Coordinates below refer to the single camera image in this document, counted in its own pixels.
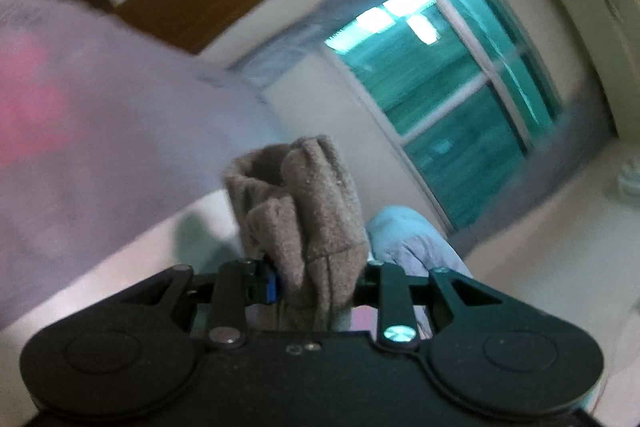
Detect folded blue duvet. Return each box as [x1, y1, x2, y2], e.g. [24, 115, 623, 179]
[365, 206, 473, 340]

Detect grey pants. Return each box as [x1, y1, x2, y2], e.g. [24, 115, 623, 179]
[222, 134, 373, 333]

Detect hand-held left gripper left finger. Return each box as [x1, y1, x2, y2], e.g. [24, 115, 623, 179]
[120, 258, 280, 349]

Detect blue-grey curtain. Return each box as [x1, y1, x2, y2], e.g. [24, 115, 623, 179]
[450, 107, 618, 258]
[227, 0, 506, 102]

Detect striped pink bed sheet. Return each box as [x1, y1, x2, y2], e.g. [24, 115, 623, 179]
[0, 0, 281, 328]

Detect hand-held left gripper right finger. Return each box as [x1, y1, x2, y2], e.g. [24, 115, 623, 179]
[356, 259, 506, 351]

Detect window with green pane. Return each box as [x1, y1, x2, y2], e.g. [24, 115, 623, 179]
[325, 0, 563, 230]

